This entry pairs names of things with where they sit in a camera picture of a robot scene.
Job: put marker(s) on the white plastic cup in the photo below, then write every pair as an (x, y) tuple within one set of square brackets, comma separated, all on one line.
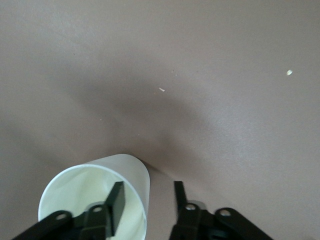
[(80, 185)]

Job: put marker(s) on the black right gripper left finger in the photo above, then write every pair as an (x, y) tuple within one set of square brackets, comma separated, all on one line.
[(117, 205)]

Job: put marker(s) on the small pale crumb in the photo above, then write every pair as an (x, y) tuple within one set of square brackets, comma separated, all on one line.
[(289, 72), (161, 89)]

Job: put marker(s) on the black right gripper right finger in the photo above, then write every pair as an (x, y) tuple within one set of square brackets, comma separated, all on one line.
[(190, 222)]

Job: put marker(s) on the brown table mat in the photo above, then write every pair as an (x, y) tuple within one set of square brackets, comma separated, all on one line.
[(160, 50)]

